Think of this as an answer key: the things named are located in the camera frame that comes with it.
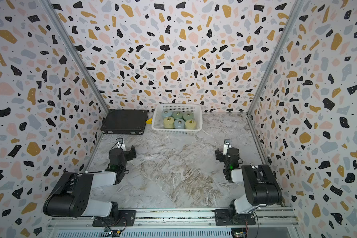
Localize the blue-grey canister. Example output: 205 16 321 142
174 119 185 130

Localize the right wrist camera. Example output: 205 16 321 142
223 139 232 155

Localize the black flat case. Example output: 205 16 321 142
101 109 148 135

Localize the right circuit board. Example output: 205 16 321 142
231 229 247 238

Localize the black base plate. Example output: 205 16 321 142
92 210 136 227
214 209 256 226

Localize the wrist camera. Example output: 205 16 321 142
223 139 232 155
114 138 126 151

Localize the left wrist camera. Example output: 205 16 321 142
114 138 126 151

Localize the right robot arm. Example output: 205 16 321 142
215 146 283 226

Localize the yellow-green canister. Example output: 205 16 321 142
163 117 175 129
185 119 197 130

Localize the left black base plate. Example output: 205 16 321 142
92 210 136 227

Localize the green canister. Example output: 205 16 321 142
172 111 183 120
182 112 194 121

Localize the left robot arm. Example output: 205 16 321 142
43 145 137 221

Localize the small green circuit board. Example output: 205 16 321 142
106 229 122 238

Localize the aluminium mounting rail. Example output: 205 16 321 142
45 207 302 238

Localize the white plastic perforated basket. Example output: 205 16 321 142
152 104 203 135

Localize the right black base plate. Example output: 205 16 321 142
214 209 256 226

